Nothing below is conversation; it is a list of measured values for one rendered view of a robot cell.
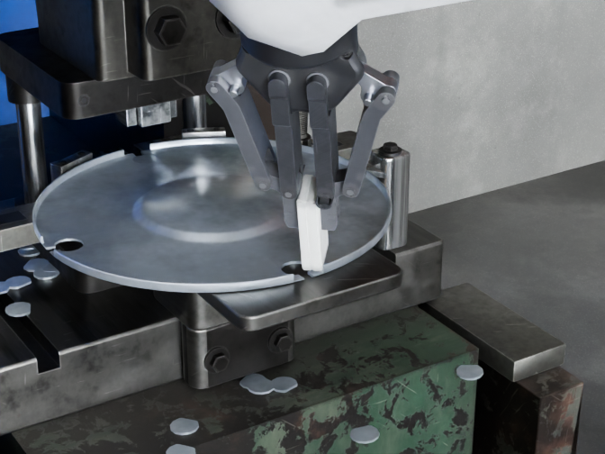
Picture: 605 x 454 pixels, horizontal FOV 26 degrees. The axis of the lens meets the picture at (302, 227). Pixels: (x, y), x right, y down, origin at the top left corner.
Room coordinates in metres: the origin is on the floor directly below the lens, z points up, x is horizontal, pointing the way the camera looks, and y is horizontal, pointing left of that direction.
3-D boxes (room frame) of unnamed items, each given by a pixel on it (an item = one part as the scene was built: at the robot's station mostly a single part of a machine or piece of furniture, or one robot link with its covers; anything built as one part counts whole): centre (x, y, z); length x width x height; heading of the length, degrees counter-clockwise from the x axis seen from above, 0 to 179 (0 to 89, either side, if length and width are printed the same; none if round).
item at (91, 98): (1.09, 0.14, 0.86); 0.20 x 0.16 x 0.05; 122
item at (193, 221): (0.97, 0.07, 0.78); 0.29 x 0.29 x 0.01
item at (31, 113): (1.09, 0.24, 0.81); 0.02 x 0.02 x 0.14
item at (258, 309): (0.93, 0.05, 0.72); 0.25 x 0.14 x 0.14; 32
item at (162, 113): (1.07, 0.13, 0.84); 0.05 x 0.03 x 0.04; 122
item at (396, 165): (1.07, -0.08, 0.75); 0.03 x 0.03 x 0.10; 32
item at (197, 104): (1.18, 0.10, 0.81); 0.02 x 0.02 x 0.14
